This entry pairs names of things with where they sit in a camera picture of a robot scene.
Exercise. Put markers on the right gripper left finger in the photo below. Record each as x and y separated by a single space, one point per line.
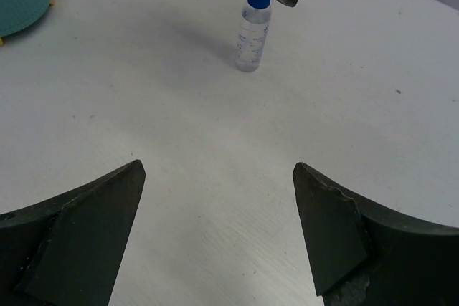
67 250

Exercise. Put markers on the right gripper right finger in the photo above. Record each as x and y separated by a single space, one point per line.
363 253

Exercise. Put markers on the blue cap spray bottle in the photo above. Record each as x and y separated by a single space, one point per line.
254 26

